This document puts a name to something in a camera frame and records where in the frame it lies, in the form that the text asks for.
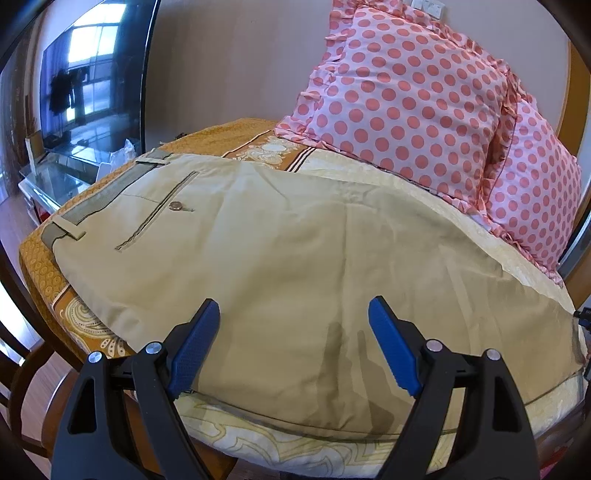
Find white wall outlet plate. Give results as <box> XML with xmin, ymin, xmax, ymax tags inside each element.
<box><xmin>411</xmin><ymin>0</ymin><xmax>445</xmax><ymax>20</ymax></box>

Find pink polka dot pillow front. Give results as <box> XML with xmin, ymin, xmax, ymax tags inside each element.
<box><xmin>274</xmin><ymin>1</ymin><xmax>509</xmax><ymax>215</ymax></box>

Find pink polka dot pillow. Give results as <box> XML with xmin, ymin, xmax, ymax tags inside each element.
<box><xmin>274</xmin><ymin>1</ymin><xmax>509</xmax><ymax>215</ymax></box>
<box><xmin>481</xmin><ymin>74</ymin><xmax>581</xmax><ymax>284</ymax></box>

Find glass tv stand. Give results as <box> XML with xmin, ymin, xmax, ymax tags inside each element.
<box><xmin>18</xmin><ymin>139</ymin><xmax>141</xmax><ymax>221</ymax></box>

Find beige khaki pants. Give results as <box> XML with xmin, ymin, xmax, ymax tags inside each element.
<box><xmin>40</xmin><ymin>148</ymin><xmax>585</xmax><ymax>437</ymax></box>

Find cream patterned bedspread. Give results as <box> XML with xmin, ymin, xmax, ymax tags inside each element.
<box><xmin>176</xmin><ymin>150</ymin><xmax>585</xmax><ymax>478</ymax></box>

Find pink polka dot pillow rear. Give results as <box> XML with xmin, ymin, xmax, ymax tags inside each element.
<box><xmin>481</xmin><ymin>74</ymin><xmax>581</xmax><ymax>284</ymax></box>

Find black flat screen television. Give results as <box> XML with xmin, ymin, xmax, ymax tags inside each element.
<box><xmin>39</xmin><ymin>1</ymin><xmax>160</xmax><ymax>162</ymax></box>

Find dark wooden chair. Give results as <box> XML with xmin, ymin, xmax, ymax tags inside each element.
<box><xmin>1</xmin><ymin>247</ymin><xmax>82</xmax><ymax>460</ymax></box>

